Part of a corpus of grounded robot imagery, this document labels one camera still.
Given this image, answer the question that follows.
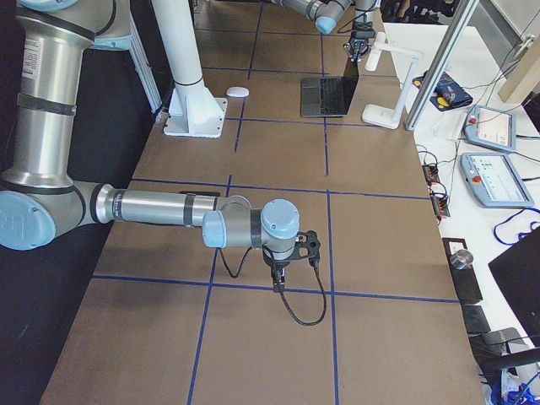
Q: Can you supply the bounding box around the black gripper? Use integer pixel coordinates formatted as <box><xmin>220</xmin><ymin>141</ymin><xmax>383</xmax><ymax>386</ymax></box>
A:
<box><xmin>343</xmin><ymin>30</ymin><xmax>375</xmax><ymax>62</ymax></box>
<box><xmin>262</xmin><ymin>230</ymin><xmax>321</xmax><ymax>292</ymax></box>

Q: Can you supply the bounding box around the grey laptop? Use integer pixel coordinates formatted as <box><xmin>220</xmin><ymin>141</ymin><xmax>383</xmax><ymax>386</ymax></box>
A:
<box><xmin>300</xmin><ymin>60</ymin><xmax>359</xmax><ymax>117</ymax></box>

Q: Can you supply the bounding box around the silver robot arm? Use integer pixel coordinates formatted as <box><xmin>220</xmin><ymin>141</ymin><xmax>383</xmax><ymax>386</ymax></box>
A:
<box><xmin>272</xmin><ymin>0</ymin><xmax>381</xmax><ymax>62</ymax></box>
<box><xmin>1</xmin><ymin>1</ymin><xmax>320</xmax><ymax>293</ymax></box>

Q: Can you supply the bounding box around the white desk lamp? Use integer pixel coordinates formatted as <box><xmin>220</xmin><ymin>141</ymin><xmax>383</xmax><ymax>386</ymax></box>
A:
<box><xmin>361</xmin><ymin>31</ymin><xmax>424</xmax><ymax>129</ymax></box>

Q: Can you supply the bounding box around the white computer mouse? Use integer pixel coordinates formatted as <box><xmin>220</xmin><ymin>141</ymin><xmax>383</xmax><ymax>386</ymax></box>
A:
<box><xmin>226</xmin><ymin>86</ymin><xmax>250</xmax><ymax>98</ymax></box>

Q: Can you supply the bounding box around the space pattern pencil case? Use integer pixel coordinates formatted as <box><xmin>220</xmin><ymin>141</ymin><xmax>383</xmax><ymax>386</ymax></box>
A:
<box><xmin>429</xmin><ymin>73</ymin><xmax>473</xmax><ymax>111</ymax></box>

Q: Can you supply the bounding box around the far teach pendant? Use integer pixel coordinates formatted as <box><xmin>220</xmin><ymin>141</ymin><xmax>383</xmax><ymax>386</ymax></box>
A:
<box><xmin>462</xmin><ymin>105</ymin><xmax>516</xmax><ymax>153</ymax></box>

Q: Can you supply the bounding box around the teach pendant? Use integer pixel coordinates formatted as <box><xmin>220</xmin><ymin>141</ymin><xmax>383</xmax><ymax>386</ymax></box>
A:
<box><xmin>459</xmin><ymin>153</ymin><xmax>535</xmax><ymax>208</ymax></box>
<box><xmin>462</xmin><ymin>105</ymin><xmax>516</xmax><ymax>153</ymax></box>

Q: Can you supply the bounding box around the orange black connector board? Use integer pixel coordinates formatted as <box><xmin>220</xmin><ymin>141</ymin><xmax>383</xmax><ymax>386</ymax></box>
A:
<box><xmin>422</xmin><ymin>163</ymin><xmax>451</xmax><ymax>223</ymax></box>

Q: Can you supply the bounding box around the silver metal cylinder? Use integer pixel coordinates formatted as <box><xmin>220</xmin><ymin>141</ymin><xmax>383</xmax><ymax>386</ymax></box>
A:
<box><xmin>449</xmin><ymin>249</ymin><xmax>473</xmax><ymax>270</ymax></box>

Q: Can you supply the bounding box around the near teach pendant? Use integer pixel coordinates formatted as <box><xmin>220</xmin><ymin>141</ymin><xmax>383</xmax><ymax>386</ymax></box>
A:
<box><xmin>459</xmin><ymin>153</ymin><xmax>535</xmax><ymax>208</ymax></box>

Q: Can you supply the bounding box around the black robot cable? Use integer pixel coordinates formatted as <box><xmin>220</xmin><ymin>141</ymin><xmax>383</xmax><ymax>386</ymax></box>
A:
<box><xmin>218</xmin><ymin>246</ymin><xmax>328</xmax><ymax>327</ymax></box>

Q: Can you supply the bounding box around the aluminium frame post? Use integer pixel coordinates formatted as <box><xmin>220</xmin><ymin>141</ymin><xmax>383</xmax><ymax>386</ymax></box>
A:
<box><xmin>404</xmin><ymin>0</ymin><xmax>479</xmax><ymax>131</ymax></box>

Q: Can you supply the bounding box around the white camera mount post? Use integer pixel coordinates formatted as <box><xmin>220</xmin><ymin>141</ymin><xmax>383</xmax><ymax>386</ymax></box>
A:
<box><xmin>152</xmin><ymin>0</ymin><xmax>228</xmax><ymax>138</ymax></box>

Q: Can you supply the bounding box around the blue lanyard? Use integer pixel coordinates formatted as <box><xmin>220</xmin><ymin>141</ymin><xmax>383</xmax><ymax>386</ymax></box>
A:
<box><xmin>493</xmin><ymin>206</ymin><xmax>540</xmax><ymax>246</ymax></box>

